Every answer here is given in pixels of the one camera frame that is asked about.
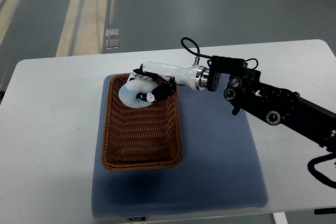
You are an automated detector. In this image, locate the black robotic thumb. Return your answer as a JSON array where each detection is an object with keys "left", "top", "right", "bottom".
[{"left": 138, "top": 82, "right": 175, "bottom": 102}]

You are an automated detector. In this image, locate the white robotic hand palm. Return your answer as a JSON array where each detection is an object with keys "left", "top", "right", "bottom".
[{"left": 140, "top": 61, "right": 209, "bottom": 90}]

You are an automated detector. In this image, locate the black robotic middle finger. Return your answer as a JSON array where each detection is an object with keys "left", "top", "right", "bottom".
[{"left": 133, "top": 67, "right": 144, "bottom": 75}]

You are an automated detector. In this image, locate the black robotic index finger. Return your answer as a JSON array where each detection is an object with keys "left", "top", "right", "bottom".
[{"left": 128, "top": 72, "right": 157, "bottom": 81}]

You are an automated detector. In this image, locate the light blue plush toy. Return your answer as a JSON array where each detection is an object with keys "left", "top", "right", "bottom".
[{"left": 119, "top": 79, "right": 158, "bottom": 109}]

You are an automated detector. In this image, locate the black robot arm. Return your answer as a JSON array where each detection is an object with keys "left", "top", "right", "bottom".
[{"left": 125, "top": 54, "right": 335, "bottom": 154}]

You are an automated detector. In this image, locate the brown wicker basket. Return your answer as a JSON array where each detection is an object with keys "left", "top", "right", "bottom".
[{"left": 101, "top": 74, "right": 183, "bottom": 172}]

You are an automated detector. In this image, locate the lower metal floor plate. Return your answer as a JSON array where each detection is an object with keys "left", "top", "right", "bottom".
[{"left": 105, "top": 38, "right": 120, "bottom": 49}]

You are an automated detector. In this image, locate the metal floor plate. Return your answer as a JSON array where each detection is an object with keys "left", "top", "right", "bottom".
[
  {"left": 105, "top": 38, "right": 120, "bottom": 49},
  {"left": 106, "top": 28, "right": 119, "bottom": 38}
]

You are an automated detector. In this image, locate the upper metal floor plate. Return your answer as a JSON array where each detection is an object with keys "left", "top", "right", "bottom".
[{"left": 106, "top": 28, "right": 119, "bottom": 38}]

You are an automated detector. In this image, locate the blue fabric mat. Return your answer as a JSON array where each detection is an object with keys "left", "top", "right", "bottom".
[{"left": 91, "top": 76, "right": 268, "bottom": 218}]

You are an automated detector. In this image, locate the white table leg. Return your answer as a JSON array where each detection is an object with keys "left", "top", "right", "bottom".
[{"left": 272, "top": 212, "right": 288, "bottom": 224}]

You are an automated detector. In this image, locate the black object at table edge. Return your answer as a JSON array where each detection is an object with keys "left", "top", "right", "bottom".
[{"left": 314, "top": 207, "right": 336, "bottom": 215}]

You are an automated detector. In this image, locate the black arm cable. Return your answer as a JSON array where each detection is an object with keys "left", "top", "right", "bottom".
[{"left": 307, "top": 153, "right": 336, "bottom": 189}]

